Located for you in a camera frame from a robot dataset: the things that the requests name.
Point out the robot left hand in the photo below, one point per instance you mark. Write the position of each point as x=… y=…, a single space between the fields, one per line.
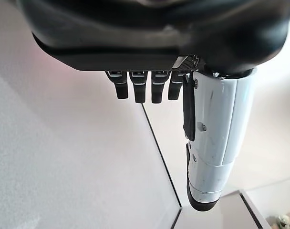
x=147 y=31

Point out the small green white object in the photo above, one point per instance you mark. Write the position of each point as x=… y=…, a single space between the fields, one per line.
x=283 y=221

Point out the grey cabinet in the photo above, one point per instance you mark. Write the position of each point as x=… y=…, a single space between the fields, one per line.
x=230 y=214

